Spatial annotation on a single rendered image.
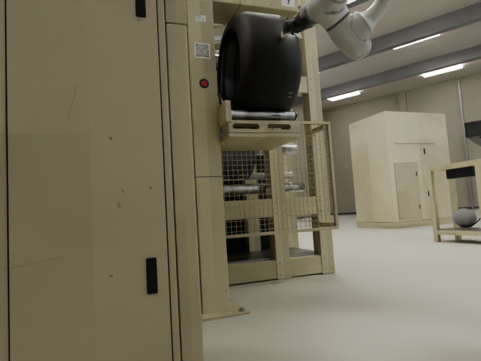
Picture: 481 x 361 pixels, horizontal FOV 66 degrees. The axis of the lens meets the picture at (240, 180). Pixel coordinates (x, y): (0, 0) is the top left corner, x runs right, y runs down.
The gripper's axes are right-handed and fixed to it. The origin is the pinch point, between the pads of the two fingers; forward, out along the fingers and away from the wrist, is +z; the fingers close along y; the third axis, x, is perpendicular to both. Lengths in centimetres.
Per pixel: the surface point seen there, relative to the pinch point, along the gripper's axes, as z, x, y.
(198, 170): 14, 61, 38
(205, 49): 22.2, 3.7, 31.2
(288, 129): 8.6, 41.8, -5.4
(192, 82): 20.0, 19.6, 38.2
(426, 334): -57, 116, -24
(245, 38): 7.2, 1.7, 16.7
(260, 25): 6.2, -4.4, 9.8
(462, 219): 126, 119, -257
